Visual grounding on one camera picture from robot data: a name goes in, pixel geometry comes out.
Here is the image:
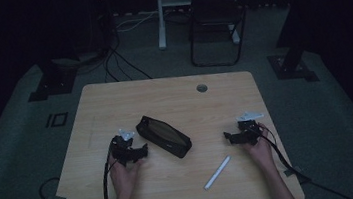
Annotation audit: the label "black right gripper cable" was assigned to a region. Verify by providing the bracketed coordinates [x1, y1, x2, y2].
[257, 116, 353, 199]

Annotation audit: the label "white floor cable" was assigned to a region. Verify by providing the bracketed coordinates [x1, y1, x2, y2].
[114, 10, 161, 33]

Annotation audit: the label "grey table cable grommet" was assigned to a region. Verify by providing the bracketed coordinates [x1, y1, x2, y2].
[195, 82, 209, 94]

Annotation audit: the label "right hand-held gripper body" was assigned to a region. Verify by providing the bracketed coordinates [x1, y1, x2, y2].
[231, 109, 268, 148]

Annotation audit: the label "black pencil case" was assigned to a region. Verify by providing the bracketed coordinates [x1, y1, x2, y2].
[133, 109, 195, 164]

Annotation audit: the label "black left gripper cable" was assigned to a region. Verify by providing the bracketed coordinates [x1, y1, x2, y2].
[95, 151, 117, 199]

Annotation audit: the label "black looped floor cable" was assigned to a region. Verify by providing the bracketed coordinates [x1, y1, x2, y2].
[37, 175, 63, 199]

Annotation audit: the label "black folding chair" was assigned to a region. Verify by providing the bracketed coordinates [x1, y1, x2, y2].
[183, 0, 253, 72]

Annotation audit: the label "white pen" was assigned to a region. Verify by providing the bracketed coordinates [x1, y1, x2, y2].
[199, 155, 235, 192]

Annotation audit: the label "black floor cables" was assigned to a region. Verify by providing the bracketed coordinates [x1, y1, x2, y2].
[99, 31, 154, 85]

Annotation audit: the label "black stand with base plate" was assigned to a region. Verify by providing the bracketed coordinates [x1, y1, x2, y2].
[260, 0, 320, 88]
[23, 55, 82, 103]

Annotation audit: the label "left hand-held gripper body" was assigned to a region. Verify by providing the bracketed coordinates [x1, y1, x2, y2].
[108, 126, 142, 168]

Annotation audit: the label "person's left hand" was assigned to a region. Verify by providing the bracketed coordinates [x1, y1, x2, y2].
[106, 151, 147, 199]

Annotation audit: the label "person's right hand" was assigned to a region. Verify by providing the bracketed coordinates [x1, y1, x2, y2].
[240, 121, 277, 174]

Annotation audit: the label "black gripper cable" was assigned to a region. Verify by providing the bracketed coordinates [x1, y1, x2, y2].
[257, 116, 353, 199]
[95, 151, 117, 199]

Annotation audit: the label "white metal desk frame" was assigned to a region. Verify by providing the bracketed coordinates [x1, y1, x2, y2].
[153, 0, 243, 54]

